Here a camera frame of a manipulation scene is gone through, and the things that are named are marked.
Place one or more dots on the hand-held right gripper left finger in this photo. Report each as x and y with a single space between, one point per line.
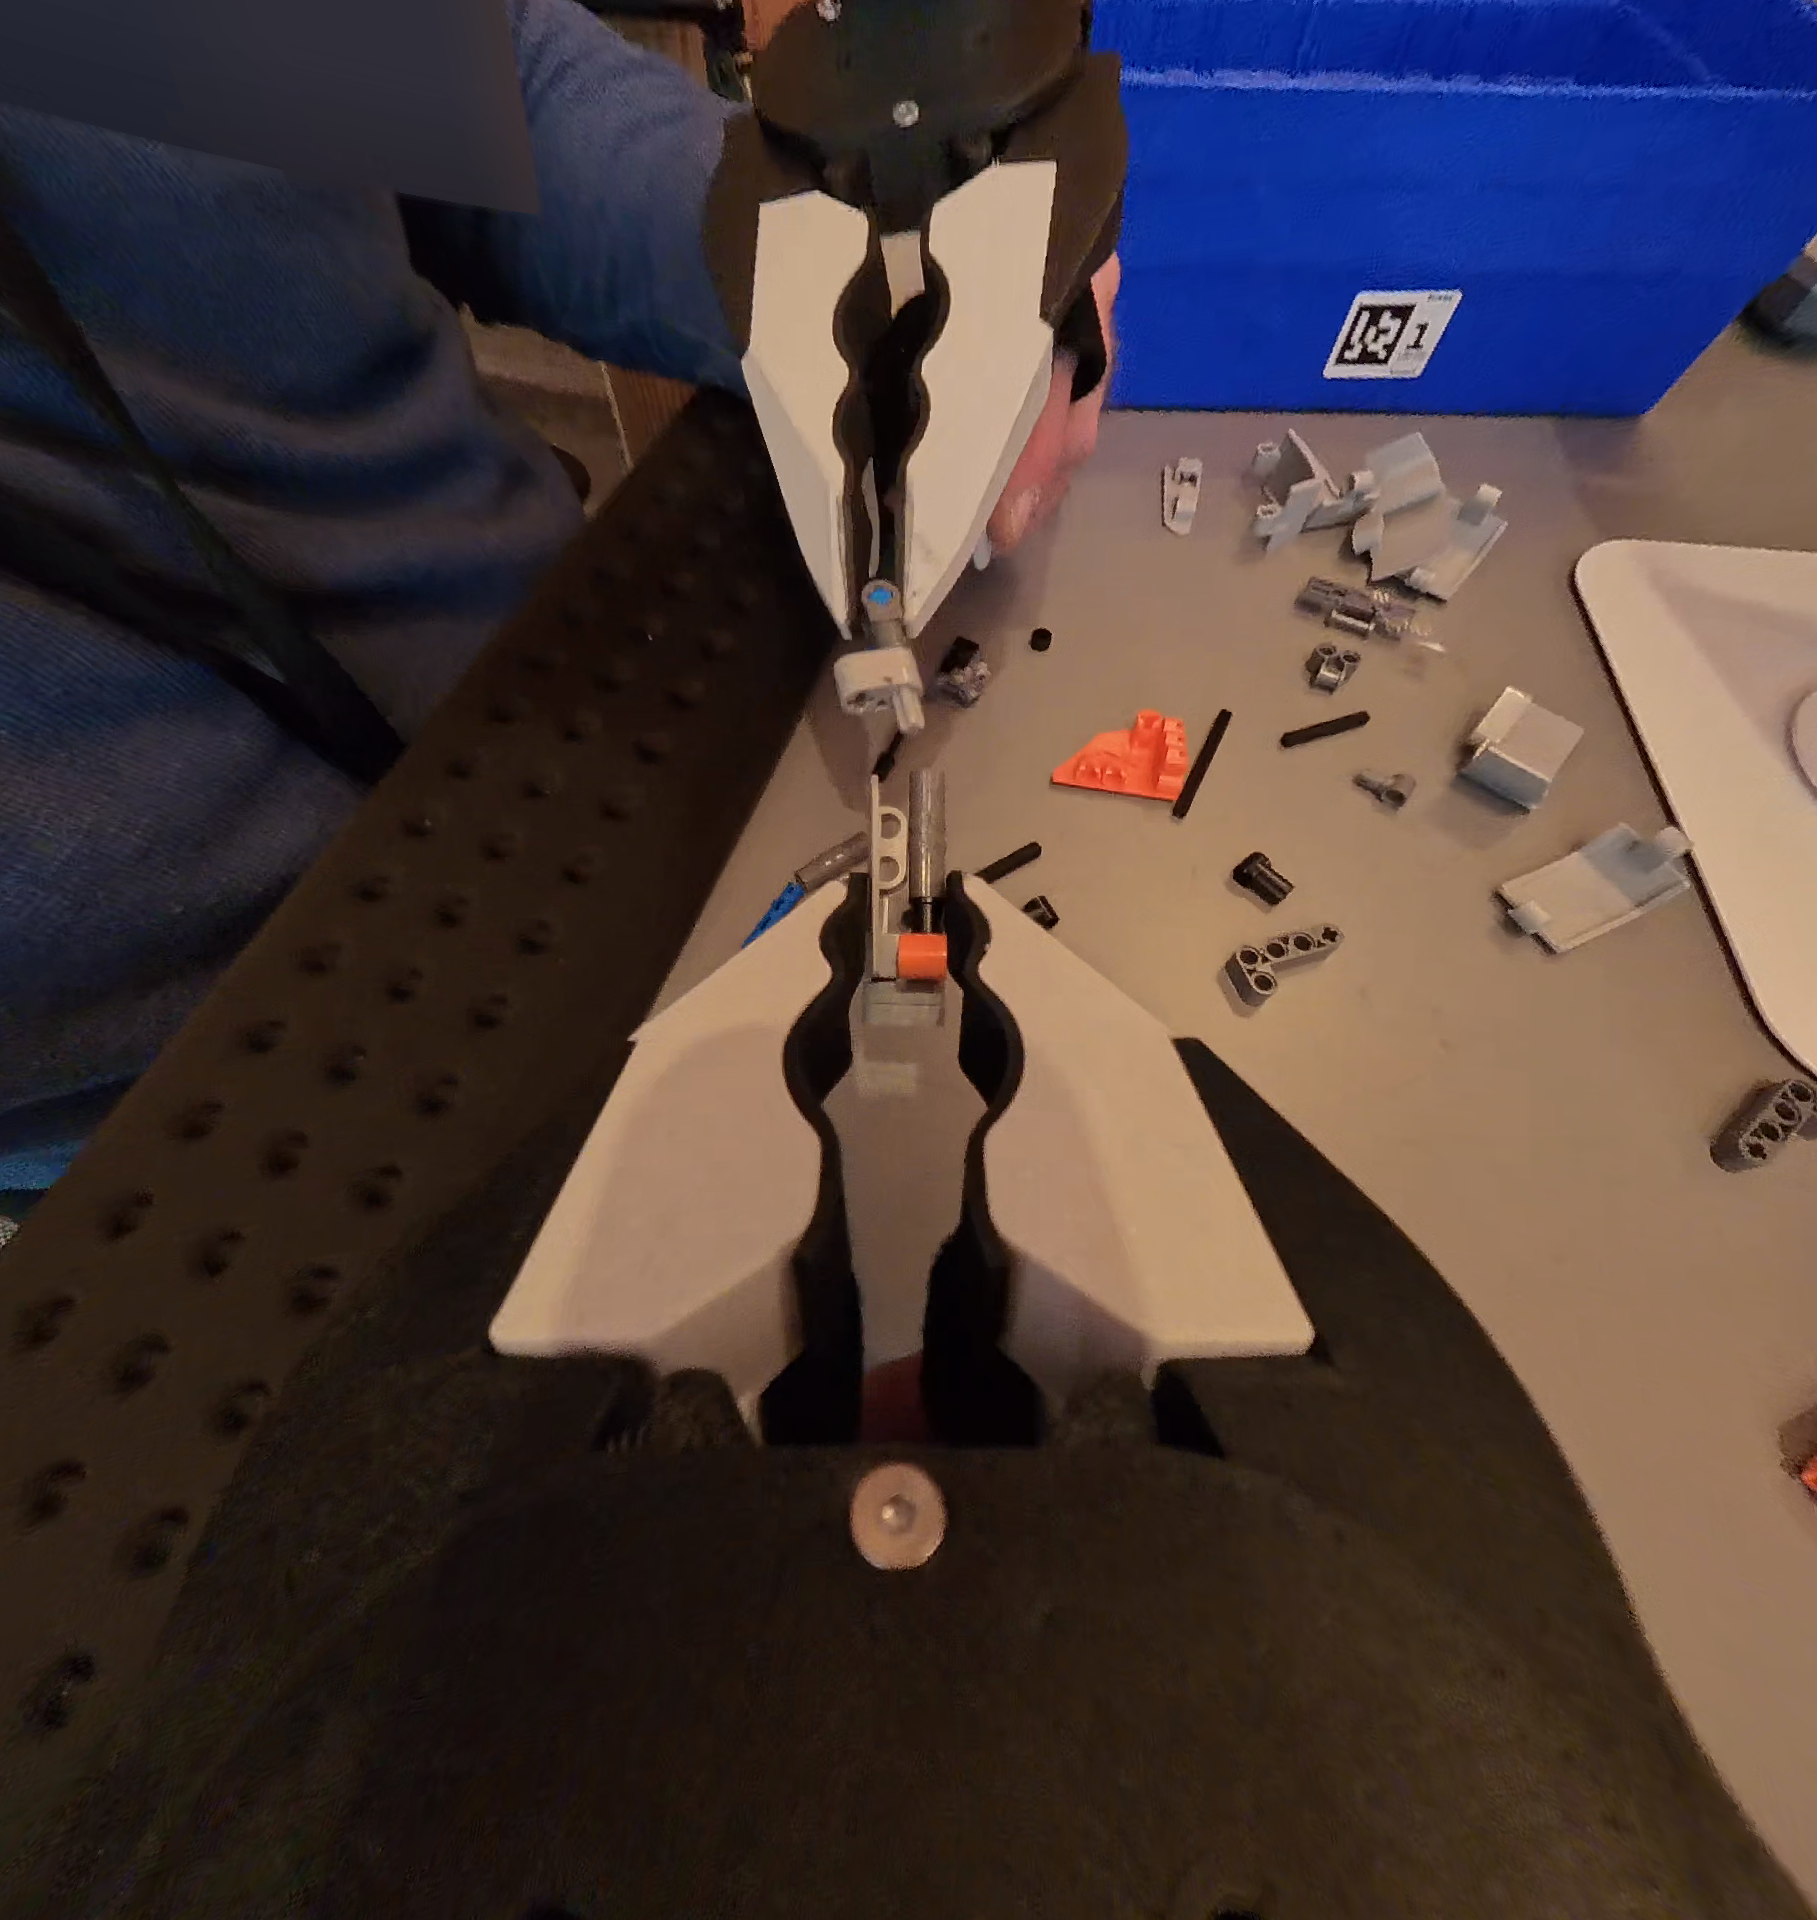
671 1200

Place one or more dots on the long black pin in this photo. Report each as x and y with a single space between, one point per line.
891 750

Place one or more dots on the grey joint with black pin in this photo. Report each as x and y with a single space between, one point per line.
961 676

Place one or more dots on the short black axle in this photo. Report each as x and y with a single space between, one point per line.
1327 728

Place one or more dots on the black dimpled foam pad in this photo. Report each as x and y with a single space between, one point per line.
399 901

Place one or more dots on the person's left forearm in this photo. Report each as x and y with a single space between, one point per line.
624 179

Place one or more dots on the small black connector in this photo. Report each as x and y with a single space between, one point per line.
1261 878

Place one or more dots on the dark grey double tube connector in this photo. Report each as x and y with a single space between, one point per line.
1331 670

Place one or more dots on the white book stand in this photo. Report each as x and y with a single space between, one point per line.
1719 676

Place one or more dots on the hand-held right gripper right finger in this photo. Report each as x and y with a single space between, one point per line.
1118 1200

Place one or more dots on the orange wedge panel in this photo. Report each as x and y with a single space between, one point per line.
1118 761

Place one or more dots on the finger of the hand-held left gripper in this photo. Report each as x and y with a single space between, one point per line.
999 345
794 376

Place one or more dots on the person's left hand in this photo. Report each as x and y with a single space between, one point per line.
1052 452

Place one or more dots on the blue pin with grey sleeve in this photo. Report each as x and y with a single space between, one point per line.
833 860

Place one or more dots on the dark grey connector block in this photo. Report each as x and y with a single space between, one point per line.
1351 607

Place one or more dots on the person's blue clothed torso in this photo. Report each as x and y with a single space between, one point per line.
175 452

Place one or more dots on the light grey thin toy piece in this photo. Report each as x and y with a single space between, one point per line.
1182 501

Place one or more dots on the light grey boxy panel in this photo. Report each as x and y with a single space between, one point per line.
1524 759

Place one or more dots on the grey actuator with orange cap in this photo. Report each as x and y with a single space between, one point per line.
926 838

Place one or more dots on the light grey flat clip panel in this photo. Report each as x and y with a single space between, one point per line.
1591 893

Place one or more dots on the dark grey angled beam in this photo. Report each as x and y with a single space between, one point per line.
1276 966

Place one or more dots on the dark grey short beam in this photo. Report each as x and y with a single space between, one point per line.
1780 1123

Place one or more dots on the blue plastic bin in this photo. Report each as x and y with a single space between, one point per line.
1299 225

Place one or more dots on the small dark grey pin connector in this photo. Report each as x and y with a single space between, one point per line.
1388 786

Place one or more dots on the small clear plastic wrapper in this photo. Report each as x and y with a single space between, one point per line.
1427 629

